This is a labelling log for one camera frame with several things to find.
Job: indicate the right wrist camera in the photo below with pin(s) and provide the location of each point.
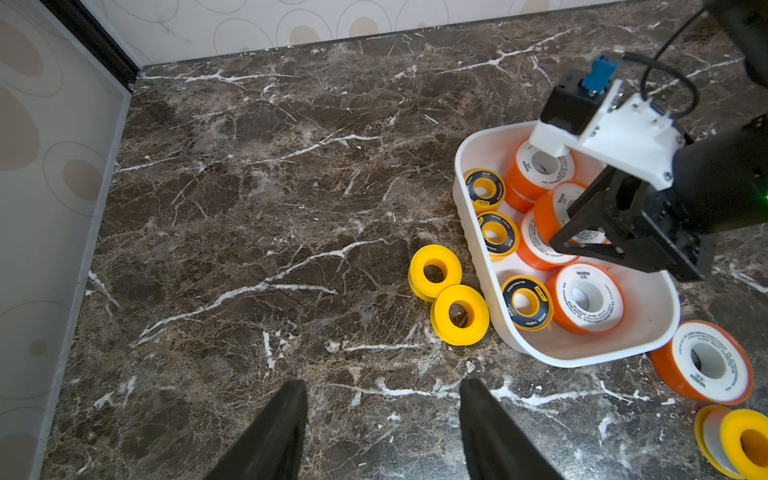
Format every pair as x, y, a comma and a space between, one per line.
584, 113

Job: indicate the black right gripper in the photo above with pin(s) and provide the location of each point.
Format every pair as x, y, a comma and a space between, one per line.
719, 184

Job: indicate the orange white tape roll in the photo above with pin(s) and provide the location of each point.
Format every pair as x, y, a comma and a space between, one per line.
532, 173
535, 252
704, 362
551, 209
586, 299

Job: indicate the white plastic storage box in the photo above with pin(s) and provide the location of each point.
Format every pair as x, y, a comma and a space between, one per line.
651, 316

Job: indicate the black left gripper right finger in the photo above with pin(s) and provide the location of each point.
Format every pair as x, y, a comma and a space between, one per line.
494, 446

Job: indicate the yellow tape roll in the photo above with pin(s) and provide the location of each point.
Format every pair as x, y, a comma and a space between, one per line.
733, 441
460, 316
432, 269

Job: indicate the yellow black tape spool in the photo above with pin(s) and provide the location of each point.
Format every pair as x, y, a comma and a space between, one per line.
486, 190
500, 234
529, 303

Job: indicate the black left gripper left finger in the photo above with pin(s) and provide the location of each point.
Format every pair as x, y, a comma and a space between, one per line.
272, 445

